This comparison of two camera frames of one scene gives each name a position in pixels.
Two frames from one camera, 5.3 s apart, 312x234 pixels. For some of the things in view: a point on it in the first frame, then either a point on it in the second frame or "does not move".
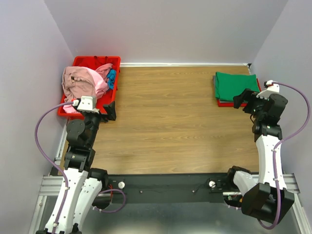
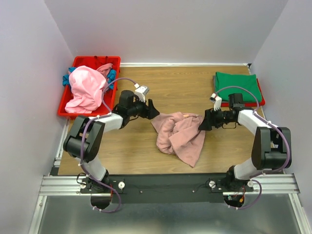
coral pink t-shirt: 104,69 does not move
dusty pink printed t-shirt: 77,81 -> 178,134
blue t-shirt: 111,76 does not move
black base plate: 172,188 does not move
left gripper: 110,108 -> 150,111
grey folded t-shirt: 214,80 does not move
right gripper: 248,95 -> 209,120
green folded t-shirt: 228,86 does not move
